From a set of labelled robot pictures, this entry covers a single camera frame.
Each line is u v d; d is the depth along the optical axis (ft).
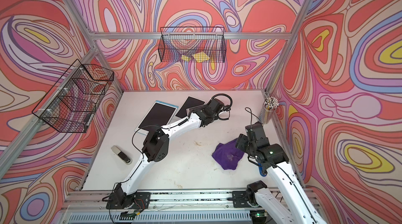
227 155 2.69
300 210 1.30
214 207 2.41
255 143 1.74
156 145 1.89
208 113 2.41
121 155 2.75
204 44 3.15
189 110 3.43
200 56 2.98
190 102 3.68
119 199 2.10
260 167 2.70
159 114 3.51
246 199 2.35
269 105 2.90
